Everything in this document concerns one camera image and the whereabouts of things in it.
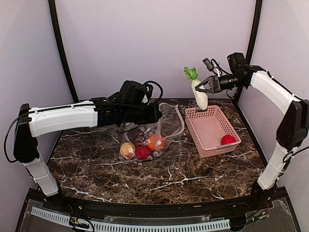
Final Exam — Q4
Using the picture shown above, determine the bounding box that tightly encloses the red round fruit toy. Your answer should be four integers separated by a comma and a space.
135, 146, 152, 160

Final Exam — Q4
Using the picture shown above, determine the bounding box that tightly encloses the wrinkled white radish toy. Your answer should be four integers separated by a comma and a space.
191, 79, 208, 110

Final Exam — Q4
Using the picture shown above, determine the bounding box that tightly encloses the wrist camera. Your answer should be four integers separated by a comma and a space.
143, 83, 154, 101
202, 58, 222, 76

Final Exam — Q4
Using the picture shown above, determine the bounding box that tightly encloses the red tomato toy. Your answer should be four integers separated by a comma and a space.
221, 134, 236, 145

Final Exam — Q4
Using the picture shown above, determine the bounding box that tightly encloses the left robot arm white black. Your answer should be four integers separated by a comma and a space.
3, 80, 163, 211

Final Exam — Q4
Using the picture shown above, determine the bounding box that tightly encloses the orange fruit toy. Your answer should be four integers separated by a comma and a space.
147, 134, 166, 151

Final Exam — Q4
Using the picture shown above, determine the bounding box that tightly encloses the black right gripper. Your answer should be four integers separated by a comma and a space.
196, 72, 247, 93

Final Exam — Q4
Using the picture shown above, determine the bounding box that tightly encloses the small green radish leaf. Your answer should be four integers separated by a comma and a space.
183, 67, 198, 81

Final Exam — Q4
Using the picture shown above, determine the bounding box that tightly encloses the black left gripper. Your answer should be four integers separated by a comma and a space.
123, 101, 162, 124

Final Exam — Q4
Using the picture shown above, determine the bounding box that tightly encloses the pink plastic basket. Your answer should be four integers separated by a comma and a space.
185, 105, 241, 158

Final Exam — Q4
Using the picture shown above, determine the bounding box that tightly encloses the right black frame post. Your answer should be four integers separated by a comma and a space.
245, 0, 263, 64

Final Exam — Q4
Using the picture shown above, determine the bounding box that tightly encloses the white slotted cable duct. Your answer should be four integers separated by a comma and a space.
31, 207, 231, 232

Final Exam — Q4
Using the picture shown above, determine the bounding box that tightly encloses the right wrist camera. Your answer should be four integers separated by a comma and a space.
202, 58, 222, 76

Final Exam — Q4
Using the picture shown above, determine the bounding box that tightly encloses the yellow peach toy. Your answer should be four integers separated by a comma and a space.
120, 142, 136, 159

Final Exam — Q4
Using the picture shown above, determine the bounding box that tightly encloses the black front rail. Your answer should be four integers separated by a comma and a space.
63, 196, 251, 218

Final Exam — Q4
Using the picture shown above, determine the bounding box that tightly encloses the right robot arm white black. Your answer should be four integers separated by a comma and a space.
194, 53, 309, 210

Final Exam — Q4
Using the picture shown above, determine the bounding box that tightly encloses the black frame post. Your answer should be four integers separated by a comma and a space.
245, 0, 263, 64
48, 0, 79, 103

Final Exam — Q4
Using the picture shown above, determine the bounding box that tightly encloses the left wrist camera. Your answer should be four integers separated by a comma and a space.
143, 83, 154, 101

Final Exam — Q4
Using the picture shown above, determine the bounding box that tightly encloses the left black frame post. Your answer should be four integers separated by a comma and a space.
48, 0, 79, 103

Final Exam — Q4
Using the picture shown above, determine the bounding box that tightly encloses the clear zip top bag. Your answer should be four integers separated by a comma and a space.
119, 103, 185, 161

